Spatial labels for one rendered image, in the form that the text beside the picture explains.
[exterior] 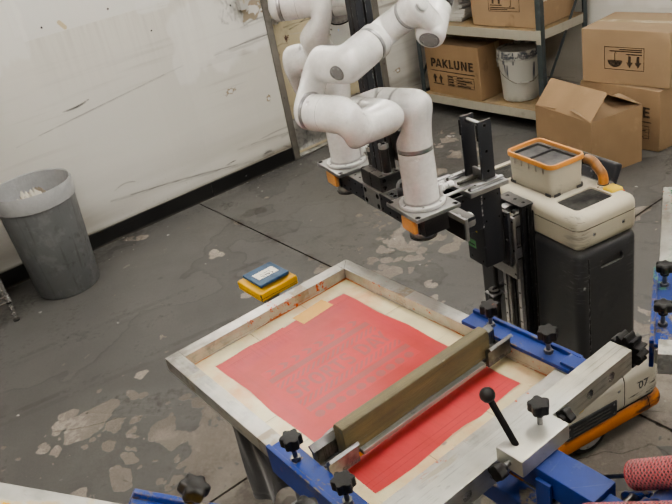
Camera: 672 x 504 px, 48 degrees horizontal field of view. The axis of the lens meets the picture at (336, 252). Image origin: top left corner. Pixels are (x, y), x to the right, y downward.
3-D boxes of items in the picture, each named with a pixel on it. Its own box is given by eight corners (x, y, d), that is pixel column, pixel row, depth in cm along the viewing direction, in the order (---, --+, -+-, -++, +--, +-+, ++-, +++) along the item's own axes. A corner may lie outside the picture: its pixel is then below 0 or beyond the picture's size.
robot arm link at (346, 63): (344, 142, 168) (295, 136, 177) (395, 93, 179) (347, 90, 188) (322, 76, 158) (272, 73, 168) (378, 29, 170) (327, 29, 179)
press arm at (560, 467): (510, 472, 134) (508, 451, 132) (532, 454, 137) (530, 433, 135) (594, 525, 122) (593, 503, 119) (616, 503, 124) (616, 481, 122)
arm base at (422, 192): (437, 184, 212) (431, 132, 205) (464, 197, 202) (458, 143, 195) (390, 203, 207) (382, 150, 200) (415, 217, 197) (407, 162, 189)
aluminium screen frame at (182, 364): (168, 370, 188) (164, 358, 186) (348, 270, 216) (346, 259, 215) (373, 550, 130) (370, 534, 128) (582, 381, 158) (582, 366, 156)
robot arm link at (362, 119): (351, 166, 167) (290, 157, 179) (443, 123, 192) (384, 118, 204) (345, 101, 161) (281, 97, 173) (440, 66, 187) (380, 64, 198)
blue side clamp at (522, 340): (463, 341, 179) (460, 317, 176) (477, 331, 182) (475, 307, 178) (569, 394, 157) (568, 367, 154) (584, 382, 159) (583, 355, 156)
